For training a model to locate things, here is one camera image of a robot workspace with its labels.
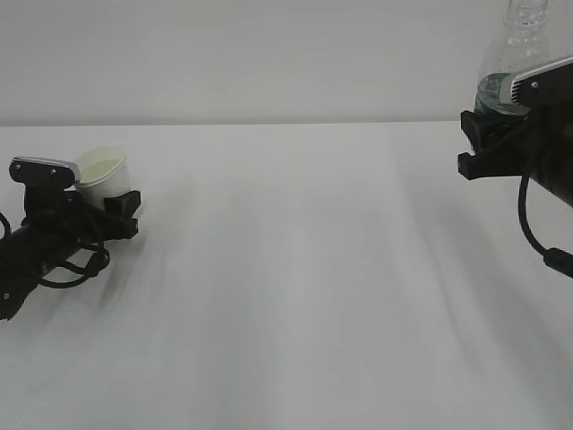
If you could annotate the clear green-label water bottle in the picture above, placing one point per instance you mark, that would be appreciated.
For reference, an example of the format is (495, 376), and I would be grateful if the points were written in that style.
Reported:
(519, 45)

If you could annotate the white paper cup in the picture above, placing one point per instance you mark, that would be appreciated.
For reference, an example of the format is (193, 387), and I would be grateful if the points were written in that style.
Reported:
(103, 174)

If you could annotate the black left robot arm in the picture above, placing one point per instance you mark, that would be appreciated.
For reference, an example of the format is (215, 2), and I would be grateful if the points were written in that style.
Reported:
(22, 273)

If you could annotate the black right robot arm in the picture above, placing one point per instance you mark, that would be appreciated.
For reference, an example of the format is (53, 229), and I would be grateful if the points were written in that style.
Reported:
(555, 183)

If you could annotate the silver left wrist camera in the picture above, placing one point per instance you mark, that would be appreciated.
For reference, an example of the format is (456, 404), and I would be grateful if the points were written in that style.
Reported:
(41, 172)

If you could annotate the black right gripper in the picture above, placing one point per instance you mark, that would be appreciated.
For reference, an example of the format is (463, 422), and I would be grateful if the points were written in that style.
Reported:
(502, 145)

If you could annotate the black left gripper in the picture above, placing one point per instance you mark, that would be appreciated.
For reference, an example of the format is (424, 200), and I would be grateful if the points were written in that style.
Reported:
(58, 221)

